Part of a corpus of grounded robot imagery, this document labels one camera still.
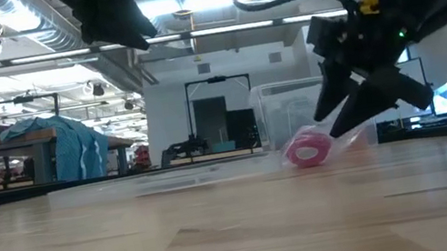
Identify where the clear plastic bin lid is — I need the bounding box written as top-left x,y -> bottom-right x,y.
45,147 -> 287,215

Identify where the clear zip bag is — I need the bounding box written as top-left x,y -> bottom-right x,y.
273,115 -> 374,175

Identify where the blue cloth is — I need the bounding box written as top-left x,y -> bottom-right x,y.
0,105 -> 116,194

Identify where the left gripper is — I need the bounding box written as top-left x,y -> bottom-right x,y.
43,0 -> 162,67

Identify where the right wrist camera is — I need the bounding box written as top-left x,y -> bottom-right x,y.
302,9 -> 361,65

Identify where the pink elastic bandage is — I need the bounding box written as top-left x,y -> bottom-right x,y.
282,126 -> 337,172

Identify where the red box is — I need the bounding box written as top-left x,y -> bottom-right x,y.
133,144 -> 154,171

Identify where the clear plastic storage bin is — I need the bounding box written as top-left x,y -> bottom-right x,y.
245,66 -> 381,167

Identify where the black stand frame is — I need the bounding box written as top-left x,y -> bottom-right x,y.
182,70 -> 264,165

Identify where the ceiling light strip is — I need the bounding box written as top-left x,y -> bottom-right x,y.
0,0 -> 351,77

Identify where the black camera rig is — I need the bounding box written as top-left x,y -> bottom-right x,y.
0,88 -> 65,138

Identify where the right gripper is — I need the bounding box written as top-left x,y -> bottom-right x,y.
301,28 -> 441,143

